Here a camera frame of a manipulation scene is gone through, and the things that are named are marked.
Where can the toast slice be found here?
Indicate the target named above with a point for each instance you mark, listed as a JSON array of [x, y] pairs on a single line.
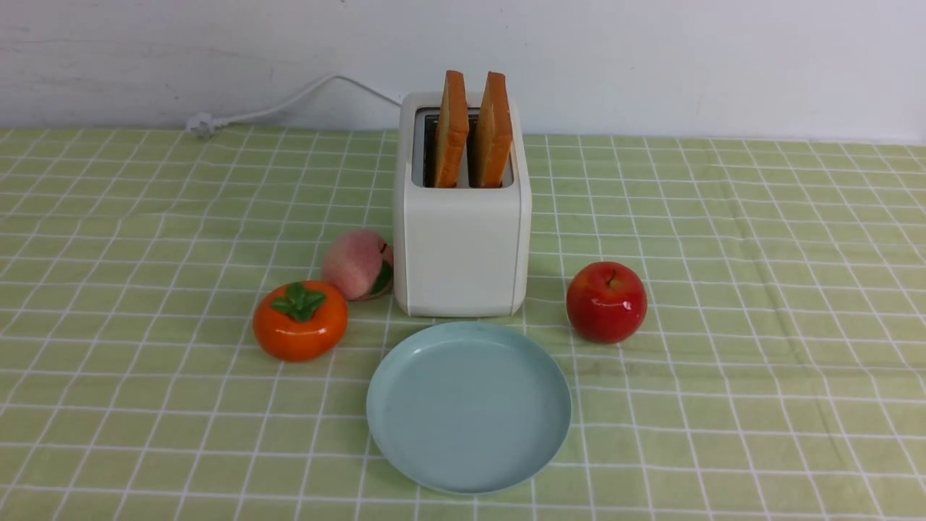
[[493, 134], [452, 130]]

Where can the white two-slot toaster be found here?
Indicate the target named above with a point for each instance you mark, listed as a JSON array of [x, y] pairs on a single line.
[[458, 252]]

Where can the pink peach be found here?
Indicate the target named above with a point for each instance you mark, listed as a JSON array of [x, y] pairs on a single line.
[[360, 264]]

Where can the light blue round plate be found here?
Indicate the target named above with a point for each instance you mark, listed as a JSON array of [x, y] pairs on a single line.
[[469, 408]]

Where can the red apple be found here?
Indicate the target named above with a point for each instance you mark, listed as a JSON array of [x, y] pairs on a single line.
[[606, 302]]

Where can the orange persimmon with green leaf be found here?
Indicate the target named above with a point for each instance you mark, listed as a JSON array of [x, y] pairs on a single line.
[[300, 321]]

